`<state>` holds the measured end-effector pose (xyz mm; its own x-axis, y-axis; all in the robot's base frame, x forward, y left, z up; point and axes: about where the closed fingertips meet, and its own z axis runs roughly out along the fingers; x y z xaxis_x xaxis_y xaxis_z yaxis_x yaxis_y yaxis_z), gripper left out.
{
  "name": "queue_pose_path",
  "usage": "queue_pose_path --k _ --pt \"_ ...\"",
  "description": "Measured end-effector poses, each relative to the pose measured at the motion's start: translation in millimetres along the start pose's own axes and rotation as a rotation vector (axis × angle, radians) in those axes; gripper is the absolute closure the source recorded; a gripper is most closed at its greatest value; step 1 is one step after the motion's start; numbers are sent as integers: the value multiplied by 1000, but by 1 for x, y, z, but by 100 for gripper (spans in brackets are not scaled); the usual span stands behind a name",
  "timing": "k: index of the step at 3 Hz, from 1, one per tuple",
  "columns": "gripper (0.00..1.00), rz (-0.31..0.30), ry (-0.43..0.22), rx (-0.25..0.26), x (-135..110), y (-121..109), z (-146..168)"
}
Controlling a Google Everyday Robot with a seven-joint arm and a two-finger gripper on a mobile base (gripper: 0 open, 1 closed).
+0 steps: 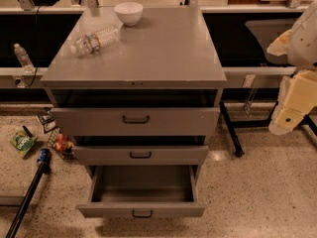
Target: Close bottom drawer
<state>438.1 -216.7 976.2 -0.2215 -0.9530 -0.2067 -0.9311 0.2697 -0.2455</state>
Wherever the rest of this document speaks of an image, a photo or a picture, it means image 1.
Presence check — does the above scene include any clear plastic bottle lying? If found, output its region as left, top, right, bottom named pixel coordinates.
left=70, top=25, right=120, bottom=56

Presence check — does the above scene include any blue soda can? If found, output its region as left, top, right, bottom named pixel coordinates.
left=37, top=149, right=52, bottom=168

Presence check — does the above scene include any green snack bag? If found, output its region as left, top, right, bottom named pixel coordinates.
left=10, top=131, right=38, bottom=158

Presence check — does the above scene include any white ceramic bowl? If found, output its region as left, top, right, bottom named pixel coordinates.
left=114, top=2, right=144, bottom=26

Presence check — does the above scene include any grey metal drawer cabinet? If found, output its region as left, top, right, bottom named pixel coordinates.
left=40, top=6, right=228, bottom=180

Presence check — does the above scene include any black pole on floor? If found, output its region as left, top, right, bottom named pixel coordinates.
left=5, top=163, right=50, bottom=238

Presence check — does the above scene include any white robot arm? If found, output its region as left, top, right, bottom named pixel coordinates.
left=266, top=1, right=317, bottom=135

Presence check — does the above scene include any black table stand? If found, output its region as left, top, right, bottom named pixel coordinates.
left=219, top=100, right=317, bottom=158

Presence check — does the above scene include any black white snack packet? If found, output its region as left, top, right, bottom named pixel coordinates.
left=38, top=115, right=56, bottom=134

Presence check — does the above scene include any grey bottom drawer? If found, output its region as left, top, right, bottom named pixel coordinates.
left=77, top=166, right=205, bottom=218

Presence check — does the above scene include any grey top drawer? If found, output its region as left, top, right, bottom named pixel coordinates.
left=52, top=108, right=220, bottom=136

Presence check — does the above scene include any grey drawer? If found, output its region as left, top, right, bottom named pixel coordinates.
left=77, top=166, right=205, bottom=218
left=52, top=108, right=220, bottom=136
left=74, top=146, right=208, bottom=166

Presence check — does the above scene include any grey middle drawer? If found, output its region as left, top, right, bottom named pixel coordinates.
left=74, top=146, right=208, bottom=166

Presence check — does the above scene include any clear plastic bottle standing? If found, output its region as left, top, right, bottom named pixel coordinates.
left=14, top=44, right=35, bottom=74

